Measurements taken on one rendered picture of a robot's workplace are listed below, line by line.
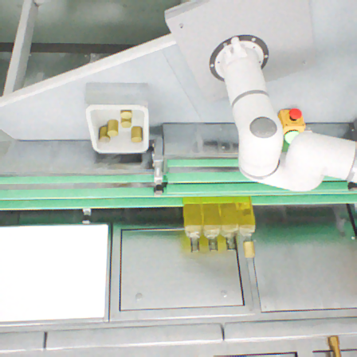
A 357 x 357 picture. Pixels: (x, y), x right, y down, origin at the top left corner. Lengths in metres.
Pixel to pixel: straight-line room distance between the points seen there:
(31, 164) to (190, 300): 0.68
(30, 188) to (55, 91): 0.33
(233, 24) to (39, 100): 0.61
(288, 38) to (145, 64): 0.37
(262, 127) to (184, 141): 0.44
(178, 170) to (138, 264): 0.36
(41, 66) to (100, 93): 0.84
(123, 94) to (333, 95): 0.65
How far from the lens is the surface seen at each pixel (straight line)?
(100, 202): 1.34
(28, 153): 1.37
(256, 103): 0.90
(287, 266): 1.46
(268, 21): 1.01
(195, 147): 1.23
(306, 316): 1.43
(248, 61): 0.99
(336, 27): 1.11
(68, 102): 1.22
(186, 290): 1.33
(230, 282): 1.35
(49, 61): 1.95
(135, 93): 1.11
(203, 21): 0.97
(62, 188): 1.30
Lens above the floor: 1.54
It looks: 30 degrees down
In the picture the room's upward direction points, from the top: 176 degrees clockwise
